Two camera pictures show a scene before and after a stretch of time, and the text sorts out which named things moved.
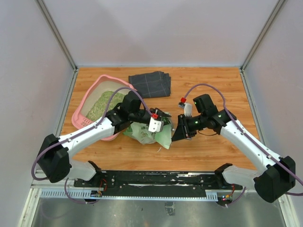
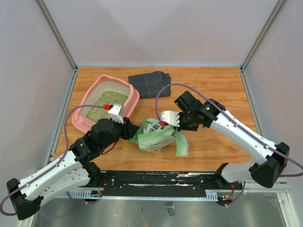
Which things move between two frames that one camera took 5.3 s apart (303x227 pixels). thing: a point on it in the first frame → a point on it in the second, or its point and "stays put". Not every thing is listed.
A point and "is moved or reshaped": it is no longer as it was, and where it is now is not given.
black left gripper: (160, 113) → (131, 128)
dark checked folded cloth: (151, 84) stays put
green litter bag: (141, 131) is moved or reshaped
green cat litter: (97, 111) stays put
